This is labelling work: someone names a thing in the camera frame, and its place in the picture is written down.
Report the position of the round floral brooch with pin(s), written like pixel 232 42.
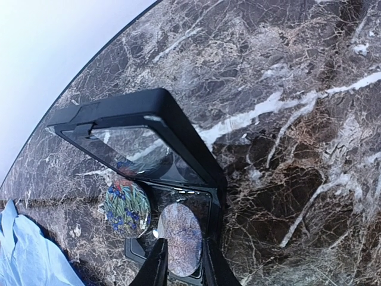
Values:
pixel 127 208

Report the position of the light blue shirt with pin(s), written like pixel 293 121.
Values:
pixel 27 257

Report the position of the round iridescent brooch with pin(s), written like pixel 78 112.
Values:
pixel 179 226

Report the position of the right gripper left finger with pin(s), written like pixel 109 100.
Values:
pixel 154 270

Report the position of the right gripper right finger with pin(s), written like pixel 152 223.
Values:
pixel 216 269

